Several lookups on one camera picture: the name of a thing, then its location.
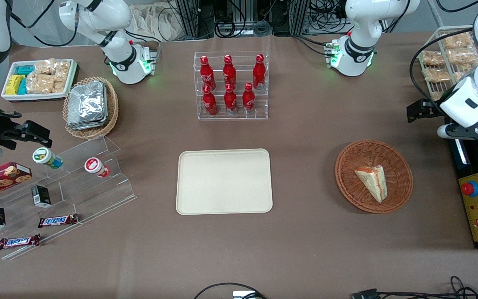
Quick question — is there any triangle sandwich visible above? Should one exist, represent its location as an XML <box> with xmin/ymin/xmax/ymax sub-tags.
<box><xmin>354</xmin><ymin>165</ymin><xmax>388</xmax><ymax>203</ymax></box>

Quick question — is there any white rectangular snack tray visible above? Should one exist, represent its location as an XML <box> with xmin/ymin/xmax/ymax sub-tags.
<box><xmin>1</xmin><ymin>59</ymin><xmax>78</xmax><ymax>102</ymax></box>

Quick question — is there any light wicker basket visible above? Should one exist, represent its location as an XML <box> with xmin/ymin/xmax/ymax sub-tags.
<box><xmin>62</xmin><ymin>76</ymin><xmax>120</xmax><ymax>140</ymax></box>

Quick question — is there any brown wicker basket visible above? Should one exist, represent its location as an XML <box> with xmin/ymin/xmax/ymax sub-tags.
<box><xmin>334</xmin><ymin>140</ymin><xmax>414</xmax><ymax>214</ymax></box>

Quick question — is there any beige plastic tray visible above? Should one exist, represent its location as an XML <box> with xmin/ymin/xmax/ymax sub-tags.
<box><xmin>176</xmin><ymin>148</ymin><xmax>273</xmax><ymax>216</ymax></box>

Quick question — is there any green lid cup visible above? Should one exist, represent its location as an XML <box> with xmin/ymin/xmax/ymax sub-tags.
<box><xmin>32</xmin><ymin>147</ymin><xmax>63</xmax><ymax>169</ymax></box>

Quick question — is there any silver foil packet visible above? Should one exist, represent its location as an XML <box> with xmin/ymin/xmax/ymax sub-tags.
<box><xmin>66</xmin><ymin>118</ymin><xmax>109</xmax><ymax>131</ymax></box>
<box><xmin>68</xmin><ymin>81</ymin><xmax>108</xmax><ymax>125</ymax></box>

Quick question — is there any yellow snack packet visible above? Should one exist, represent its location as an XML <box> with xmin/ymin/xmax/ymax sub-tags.
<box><xmin>5</xmin><ymin>74</ymin><xmax>25</xmax><ymax>96</ymax></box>

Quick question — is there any red lid cup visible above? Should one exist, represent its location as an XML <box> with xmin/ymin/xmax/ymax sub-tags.
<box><xmin>84</xmin><ymin>157</ymin><xmax>111</xmax><ymax>179</ymax></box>

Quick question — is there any clear acrylic stepped display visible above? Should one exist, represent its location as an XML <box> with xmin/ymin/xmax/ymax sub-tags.
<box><xmin>0</xmin><ymin>135</ymin><xmax>137</xmax><ymax>261</ymax></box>

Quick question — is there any Snickers chocolate bar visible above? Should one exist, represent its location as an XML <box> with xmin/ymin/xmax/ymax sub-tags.
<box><xmin>0</xmin><ymin>233</ymin><xmax>41</xmax><ymax>251</ymax></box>
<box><xmin>37</xmin><ymin>213</ymin><xmax>79</xmax><ymax>229</ymax></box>

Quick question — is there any black yellow control box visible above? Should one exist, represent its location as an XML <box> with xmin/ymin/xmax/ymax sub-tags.
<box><xmin>448</xmin><ymin>139</ymin><xmax>478</xmax><ymax>250</ymax></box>

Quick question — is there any beige cloth bag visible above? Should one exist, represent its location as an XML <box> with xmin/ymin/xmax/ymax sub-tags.
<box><xmin>130</xmin><ymin>2</ymin><xmax>182</xmax><ymax>42</ymax></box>

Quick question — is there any red cola bottle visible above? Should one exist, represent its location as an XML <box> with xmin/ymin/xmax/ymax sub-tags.
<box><xmin>242</xmin><ymin>82</ymin><xmax>256</xmax><ymax>114</ymax></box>
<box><xmin>222</xmin><ymin>54</ymin><xmax>237</xmax><ymax>88</ymax></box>
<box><xmin>202</xmin><ymin>85</ymin><xmax>219</xmax><ymax>116</ymax></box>
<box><xmin>252</xmin><ymin>54</ymin><xmax>266</xmax><ymax>91</ymax></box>
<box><xmin>200</xmin><ymin>55</ymin><xmax>217</xmax><ymax>91</ymax></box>
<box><xmin>223</xmin><ymin>83</ymin><xmax>238</xmax><ymax>115</ymax></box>

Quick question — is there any clear acrylic bottle rack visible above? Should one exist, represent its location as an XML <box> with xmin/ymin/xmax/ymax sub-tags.
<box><xmin>194</xmin><ymin>51</ymin><xmax>269</xmax><ymax>121</ymax></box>

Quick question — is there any white wire rack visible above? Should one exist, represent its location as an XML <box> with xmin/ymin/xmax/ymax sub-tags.
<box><xmin>417</xmin><ymin>25</ymin><xmax>478</xmax><ymax>103</ymax></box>

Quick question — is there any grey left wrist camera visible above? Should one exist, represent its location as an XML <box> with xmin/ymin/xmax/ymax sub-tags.
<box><xmin>437</xmin><ymin>123</ymin><xmax>478</xmax><ymax>140</ymax></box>

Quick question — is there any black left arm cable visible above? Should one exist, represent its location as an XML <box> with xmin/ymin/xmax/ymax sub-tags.
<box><xmin>409</xmin><ymin>27</ymin><xmax>478</xmax><ymax>109</ymax></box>

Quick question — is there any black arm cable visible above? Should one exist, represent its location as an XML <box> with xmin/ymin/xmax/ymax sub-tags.
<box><xmin>10</xmin><ymin>0</ymin><xmax>78</xmax><ymax>47</ymax></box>
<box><xmin>409</xmin><ymin>27</ymin><xmax>478</xmax><ymax>109</ymax></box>

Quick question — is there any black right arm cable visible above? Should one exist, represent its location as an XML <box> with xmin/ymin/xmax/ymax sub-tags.
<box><xmin>10</xmin><ymin>0</ymin><xmax>78</xmax><ymax>47</ymax></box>

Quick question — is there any aluminium frame post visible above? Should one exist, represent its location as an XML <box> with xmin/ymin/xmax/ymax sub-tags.
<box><xmin>288</xmin><ymin>0</ymin><xmax>311</xmax><ymax>36</ymax></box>
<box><xmin>176</xmin><ymin>0</ymin><xmax>200</xmax><ymax>40</ymax></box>

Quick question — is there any black tangled cable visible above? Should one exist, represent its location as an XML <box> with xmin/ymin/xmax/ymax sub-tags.
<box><xmin>378</xmin><ymin>275</ymin><xmax>478</xmax><ymax>299</ymax></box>

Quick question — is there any black cable connector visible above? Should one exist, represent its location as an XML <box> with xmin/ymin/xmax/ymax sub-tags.
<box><xmin>351</xmin><ymin>288</ymin><xmax>381</xmax><ymax>299</ymax></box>

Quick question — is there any black looped cable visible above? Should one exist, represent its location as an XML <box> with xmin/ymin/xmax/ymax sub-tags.
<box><xmin>193</xmin><ymin>282</ymin><xmax>269</xmax><ymax>299</ymax></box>

